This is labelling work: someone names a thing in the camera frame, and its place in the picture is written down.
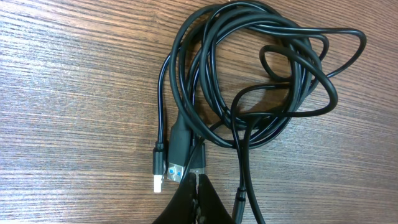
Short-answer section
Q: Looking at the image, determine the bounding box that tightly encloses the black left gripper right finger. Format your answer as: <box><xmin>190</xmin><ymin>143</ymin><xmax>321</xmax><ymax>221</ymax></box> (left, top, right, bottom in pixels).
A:
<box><xmin>197</xmin><ymin>174</ymin><xmax>235</xmax><ymax>224</ymax></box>

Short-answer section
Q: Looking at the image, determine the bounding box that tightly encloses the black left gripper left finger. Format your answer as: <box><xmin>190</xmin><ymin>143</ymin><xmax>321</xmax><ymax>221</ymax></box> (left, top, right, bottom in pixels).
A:
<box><xmin>153</xmin><ymin>173</ymin><xmax>197</xmax><ymax>224</ymax></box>

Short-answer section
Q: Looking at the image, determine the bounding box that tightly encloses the thin black USB cable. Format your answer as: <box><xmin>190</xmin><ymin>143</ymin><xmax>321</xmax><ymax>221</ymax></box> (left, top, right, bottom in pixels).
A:
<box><xmin>153</xmin><ymin>18</ymin><xmax>330</xmax><ymax>194</ymax></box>

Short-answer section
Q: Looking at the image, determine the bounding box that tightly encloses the thick black USB-A cable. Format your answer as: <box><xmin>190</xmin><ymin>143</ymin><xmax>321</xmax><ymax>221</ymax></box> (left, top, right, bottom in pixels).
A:
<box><xmin>166</xmin><ymin>0</ymin><xmax>339</xmax><ymax>184</ymax></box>

